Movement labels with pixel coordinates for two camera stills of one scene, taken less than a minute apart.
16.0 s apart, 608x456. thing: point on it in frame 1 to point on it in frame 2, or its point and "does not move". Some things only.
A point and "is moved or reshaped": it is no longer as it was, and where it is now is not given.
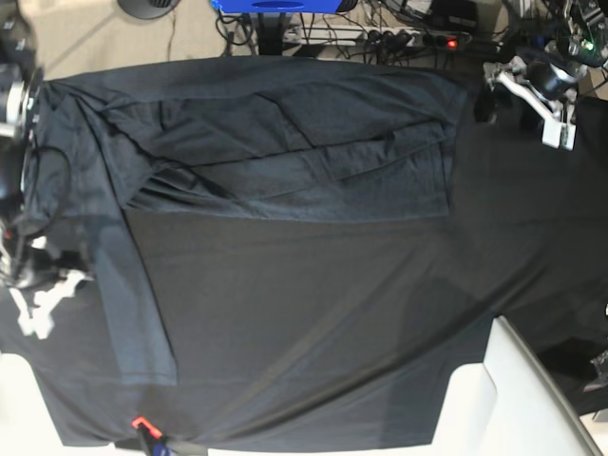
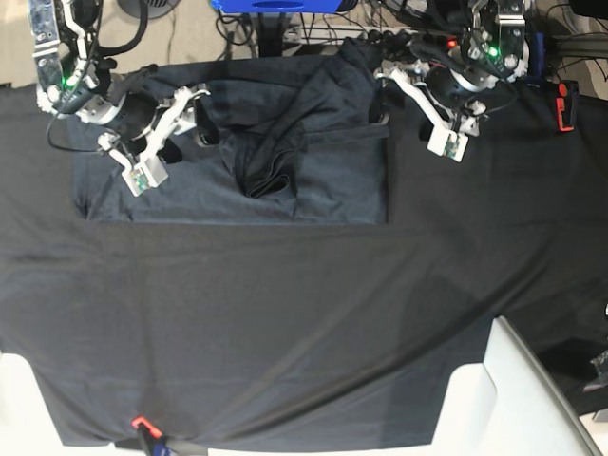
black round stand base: (147, 9) does not move
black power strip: (397, 40) does not move
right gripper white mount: (559, 130) to (447, 139)
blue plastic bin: (276, 6) does not move
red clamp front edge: (155, 432) does not move
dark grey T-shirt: (261, 221) is moved or reshaped
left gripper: (43, 276) to (137, 127)
